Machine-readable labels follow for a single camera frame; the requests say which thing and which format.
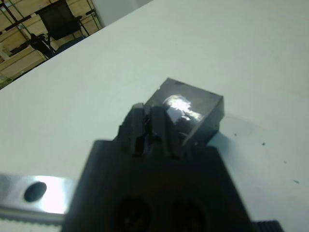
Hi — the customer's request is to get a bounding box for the black box lid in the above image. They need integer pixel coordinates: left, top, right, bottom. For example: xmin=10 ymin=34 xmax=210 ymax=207
xmin=144 ymin=77 xmax=225 ymax=148

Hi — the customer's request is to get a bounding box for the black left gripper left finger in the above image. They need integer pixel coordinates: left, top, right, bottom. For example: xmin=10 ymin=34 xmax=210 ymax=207
xmin=118 ymin=102 xmax=146 ymax=157

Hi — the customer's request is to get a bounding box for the black chair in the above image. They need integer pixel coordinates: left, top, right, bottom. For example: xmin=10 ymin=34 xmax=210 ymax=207
xmin=35 ymin=0 xmax=97 ymax=53

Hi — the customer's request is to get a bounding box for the black jointed stand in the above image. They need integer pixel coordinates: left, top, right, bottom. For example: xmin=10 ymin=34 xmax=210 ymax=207
xmin=29 ymin=33 xmax=54 ymax=59

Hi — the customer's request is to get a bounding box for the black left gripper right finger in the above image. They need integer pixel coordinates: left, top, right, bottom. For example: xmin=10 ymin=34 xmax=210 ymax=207
xmin=149 ymin=105 xmax=182 ymax=160

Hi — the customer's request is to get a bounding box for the wooden cabinet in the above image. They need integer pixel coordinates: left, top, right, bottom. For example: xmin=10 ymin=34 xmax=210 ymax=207
xmin=0 ymin=0 xmax=107 ymax=82

